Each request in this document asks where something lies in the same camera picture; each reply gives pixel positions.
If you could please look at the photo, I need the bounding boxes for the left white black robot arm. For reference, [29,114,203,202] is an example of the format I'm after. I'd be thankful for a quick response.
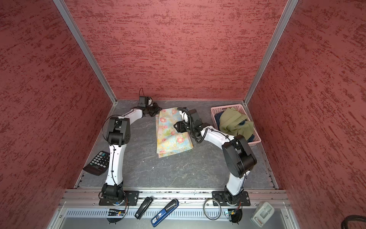
[101,102,162,206]

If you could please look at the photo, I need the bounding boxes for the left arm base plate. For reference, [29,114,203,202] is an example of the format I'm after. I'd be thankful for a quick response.
[99,190,140,207]

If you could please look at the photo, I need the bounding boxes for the coiled grey cable ring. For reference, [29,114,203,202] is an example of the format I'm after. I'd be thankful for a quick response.
[203,198,222,221]

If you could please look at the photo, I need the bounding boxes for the circuit board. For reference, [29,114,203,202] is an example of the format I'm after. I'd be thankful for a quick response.
[107,209,126,217]
[227,209,243,224]

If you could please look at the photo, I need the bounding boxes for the grey plastic holder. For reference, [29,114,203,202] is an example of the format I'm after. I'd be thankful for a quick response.
[251,201,275,228]

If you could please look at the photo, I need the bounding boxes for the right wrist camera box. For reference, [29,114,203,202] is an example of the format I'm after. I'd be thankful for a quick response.
[177,108,189,124]

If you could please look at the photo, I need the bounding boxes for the pink plastic basket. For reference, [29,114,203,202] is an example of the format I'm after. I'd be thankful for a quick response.
[211,104,261,146]

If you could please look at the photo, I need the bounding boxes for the left circuit board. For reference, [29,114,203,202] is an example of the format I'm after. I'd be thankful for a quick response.
[107,209,126,217]

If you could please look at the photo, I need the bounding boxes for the black cable corner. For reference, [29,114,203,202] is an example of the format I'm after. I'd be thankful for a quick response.
[341,214,366,229]

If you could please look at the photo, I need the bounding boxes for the olive green skirt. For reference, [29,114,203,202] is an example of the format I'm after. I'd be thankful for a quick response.
[219,108,255,142]

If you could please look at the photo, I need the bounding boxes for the right circuit board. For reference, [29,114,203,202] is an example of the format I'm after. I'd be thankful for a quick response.
[227,209,243,224]

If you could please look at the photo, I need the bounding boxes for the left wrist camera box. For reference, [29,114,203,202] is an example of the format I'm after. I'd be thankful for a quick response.
[138,96,153,108]

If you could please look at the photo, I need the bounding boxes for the black calculator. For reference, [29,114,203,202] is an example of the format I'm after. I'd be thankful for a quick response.
[83,151,110,176]

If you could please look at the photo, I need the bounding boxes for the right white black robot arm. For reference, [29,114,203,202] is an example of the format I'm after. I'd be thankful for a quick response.
[173,107,257,206]

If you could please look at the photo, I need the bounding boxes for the floral pastel skirt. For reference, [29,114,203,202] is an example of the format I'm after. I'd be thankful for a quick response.
[155,107,193,158]

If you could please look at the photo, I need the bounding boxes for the blue black stapler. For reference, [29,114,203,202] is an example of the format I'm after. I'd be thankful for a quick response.
[151,199,179,228]

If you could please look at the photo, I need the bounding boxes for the dark blue skirt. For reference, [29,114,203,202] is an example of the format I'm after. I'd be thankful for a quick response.
[214,111,224,130]

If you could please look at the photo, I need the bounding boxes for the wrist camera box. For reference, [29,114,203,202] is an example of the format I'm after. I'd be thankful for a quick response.
[138,96,153,108]
[177,108,189,124]

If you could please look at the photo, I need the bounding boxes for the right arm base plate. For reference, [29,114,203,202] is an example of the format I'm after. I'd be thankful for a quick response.
[212,191,251,207]

